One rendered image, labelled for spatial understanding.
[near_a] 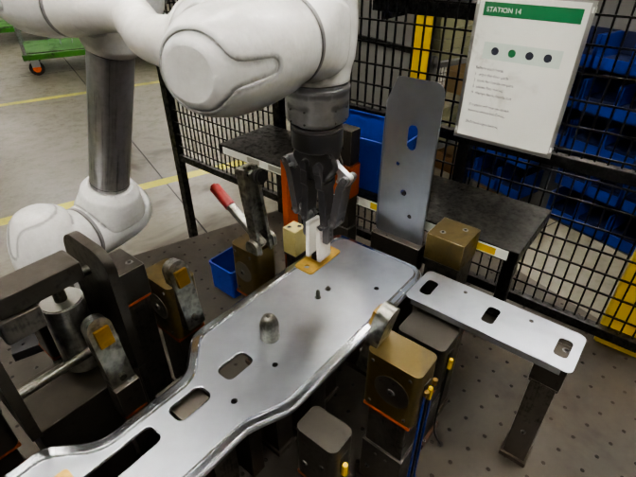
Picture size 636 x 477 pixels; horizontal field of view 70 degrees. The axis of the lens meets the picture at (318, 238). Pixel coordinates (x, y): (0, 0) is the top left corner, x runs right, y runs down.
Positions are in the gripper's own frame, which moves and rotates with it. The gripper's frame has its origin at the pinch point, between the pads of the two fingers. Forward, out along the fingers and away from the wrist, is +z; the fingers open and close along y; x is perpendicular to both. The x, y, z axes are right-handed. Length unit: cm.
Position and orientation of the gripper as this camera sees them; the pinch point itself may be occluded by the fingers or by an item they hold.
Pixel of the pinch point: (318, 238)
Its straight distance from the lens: 75.8
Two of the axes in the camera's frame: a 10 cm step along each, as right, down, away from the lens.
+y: 7.8, 3.5, -5.2
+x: 6.3, -4.4, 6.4
